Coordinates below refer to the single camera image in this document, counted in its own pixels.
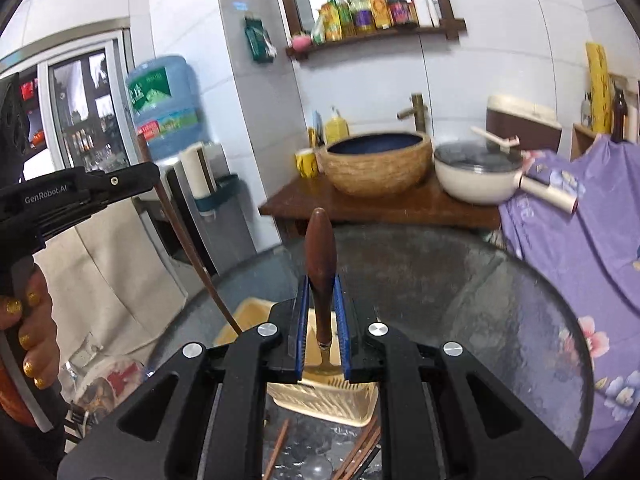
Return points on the long brown wooden chopstick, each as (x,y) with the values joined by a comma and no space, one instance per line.
(191,253)

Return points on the white cooking pot with lid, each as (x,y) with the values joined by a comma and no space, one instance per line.
(490,174)

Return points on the left hand gold nails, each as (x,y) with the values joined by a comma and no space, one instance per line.
(38,331)

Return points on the green wall tissue holder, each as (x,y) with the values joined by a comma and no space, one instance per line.
(261,48)

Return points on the brown white rice cooker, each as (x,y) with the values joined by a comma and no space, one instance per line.
(535,125)

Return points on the water dispenser machine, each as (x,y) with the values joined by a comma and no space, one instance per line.
(219,232)

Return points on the yellow patterned roll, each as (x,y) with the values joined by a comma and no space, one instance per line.
(601,99)

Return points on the yellow soap bottle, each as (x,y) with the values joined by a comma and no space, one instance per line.
(336,128)

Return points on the yellow mug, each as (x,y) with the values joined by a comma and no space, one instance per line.
(306,163)

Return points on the blue water jug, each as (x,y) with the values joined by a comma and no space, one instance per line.
(165,106)

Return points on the glass door cabinet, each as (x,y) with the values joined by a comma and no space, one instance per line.
(74,93)

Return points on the cream plastic utensil basket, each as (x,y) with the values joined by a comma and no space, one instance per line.
(330,398)

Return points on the purple floral cloth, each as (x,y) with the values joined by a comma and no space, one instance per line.
(592,258)

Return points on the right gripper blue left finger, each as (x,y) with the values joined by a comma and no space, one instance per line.
(287,358)

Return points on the brass faucet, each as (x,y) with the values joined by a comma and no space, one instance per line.
(417,111)

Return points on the dark wooden side table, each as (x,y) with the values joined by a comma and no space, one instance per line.
(423,205)

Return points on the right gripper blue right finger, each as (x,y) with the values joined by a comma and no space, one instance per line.
(358,356)

